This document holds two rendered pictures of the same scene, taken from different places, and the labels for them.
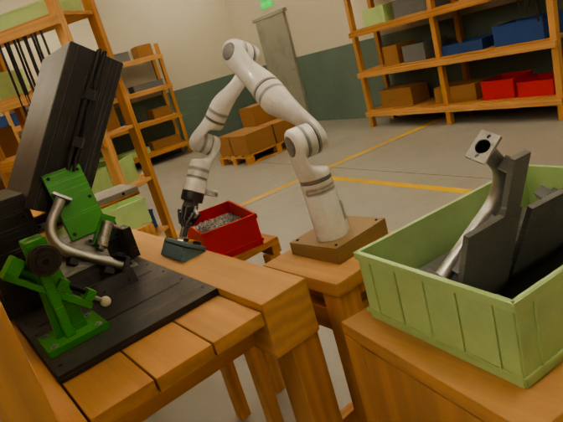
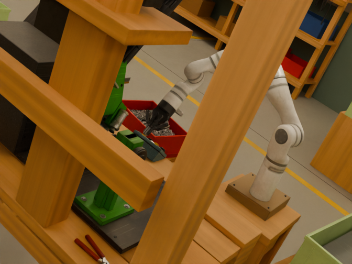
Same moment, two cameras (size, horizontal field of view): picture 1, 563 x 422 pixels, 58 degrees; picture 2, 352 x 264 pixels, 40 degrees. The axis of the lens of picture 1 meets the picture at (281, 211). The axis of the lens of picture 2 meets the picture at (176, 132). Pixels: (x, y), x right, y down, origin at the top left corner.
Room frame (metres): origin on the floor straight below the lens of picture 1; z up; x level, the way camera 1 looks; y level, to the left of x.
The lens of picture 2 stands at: (0.00, 1.08, 1.83)
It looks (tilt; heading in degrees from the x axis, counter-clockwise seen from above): 25 degrees down; 332
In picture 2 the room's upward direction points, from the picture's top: 23 degrees clockwise
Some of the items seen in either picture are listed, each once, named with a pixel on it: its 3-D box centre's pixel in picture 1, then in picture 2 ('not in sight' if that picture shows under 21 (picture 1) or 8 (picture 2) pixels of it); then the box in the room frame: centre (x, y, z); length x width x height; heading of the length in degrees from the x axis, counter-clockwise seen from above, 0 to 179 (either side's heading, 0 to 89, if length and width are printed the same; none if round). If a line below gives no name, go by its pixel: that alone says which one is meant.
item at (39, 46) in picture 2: (7, 250); (21, 85); (1.59, 0.87, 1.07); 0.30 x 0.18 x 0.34; 34
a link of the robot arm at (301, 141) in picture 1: (307, 155); (283, 144); (1.39, -0.11, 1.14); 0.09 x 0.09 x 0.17; 20
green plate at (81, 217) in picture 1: (72, 201); (106, 81); (1.55, 0.60, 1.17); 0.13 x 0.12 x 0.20; 34
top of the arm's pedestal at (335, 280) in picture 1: (338, 255); (253, 207); (1.39, -0.12, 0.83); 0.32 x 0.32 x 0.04; 35
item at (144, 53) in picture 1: (95, 121); not in sight; (9.98, 2.91, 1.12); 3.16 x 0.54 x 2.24; 118
